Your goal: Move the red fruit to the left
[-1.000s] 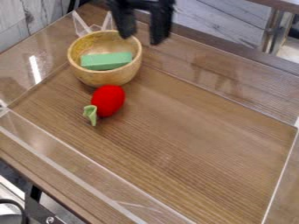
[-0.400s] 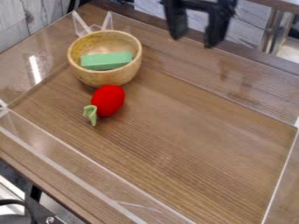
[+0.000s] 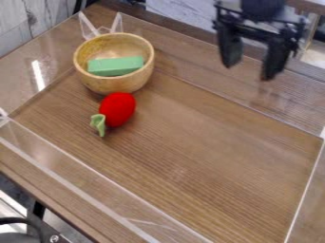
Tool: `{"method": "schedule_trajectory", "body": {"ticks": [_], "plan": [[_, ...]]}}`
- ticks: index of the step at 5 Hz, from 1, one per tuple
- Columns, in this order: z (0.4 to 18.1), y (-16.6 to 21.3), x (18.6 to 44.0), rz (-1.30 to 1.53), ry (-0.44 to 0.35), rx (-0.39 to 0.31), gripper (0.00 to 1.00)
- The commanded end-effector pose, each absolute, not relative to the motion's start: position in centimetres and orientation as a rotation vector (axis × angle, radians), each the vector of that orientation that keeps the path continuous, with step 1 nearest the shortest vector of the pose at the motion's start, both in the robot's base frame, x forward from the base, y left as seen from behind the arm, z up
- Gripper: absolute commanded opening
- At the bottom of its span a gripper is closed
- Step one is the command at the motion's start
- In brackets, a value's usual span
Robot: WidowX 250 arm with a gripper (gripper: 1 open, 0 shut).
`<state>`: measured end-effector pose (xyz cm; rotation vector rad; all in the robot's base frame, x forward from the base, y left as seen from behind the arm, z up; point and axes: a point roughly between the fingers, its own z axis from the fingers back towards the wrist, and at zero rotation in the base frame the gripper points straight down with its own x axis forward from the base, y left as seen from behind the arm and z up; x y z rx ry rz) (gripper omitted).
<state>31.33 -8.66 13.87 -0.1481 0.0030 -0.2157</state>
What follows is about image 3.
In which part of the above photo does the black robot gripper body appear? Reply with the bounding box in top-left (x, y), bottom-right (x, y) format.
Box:
top-left (213, 0), bottom-right (307, 56)

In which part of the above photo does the black cable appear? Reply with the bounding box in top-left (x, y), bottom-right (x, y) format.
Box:
top-left (0, 215), bottom-right (42, 243)

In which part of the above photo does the red felt fruit green leaf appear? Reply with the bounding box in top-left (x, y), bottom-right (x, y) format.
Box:
top-left (90, 92), bottom-right (137, 138)

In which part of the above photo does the green rectangular block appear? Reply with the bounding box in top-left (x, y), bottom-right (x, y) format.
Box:
top-left (87, 56), bottom-right (144, 77)

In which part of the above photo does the clear acrylic tray wall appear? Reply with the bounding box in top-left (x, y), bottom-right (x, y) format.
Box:
top-left (0, 6), bottom-right (325, 243)

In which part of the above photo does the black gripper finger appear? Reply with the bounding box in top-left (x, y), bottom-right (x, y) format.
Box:
top-left (217, 22), bottom-right (244, 68)
top-left (261, 36), bottom-right (292, 82)

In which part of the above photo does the black metal table frame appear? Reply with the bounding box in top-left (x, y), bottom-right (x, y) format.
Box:
top-left (27, 200), bottom-right (83, 243)

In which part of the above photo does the wooden bowl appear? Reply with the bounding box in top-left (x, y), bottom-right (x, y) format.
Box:
top-left (73, 32), bottom-right (156, 95)

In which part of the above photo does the metal table leg background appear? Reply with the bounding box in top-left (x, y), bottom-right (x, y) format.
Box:
top-left (295, 9), bottom-right (321, 59)

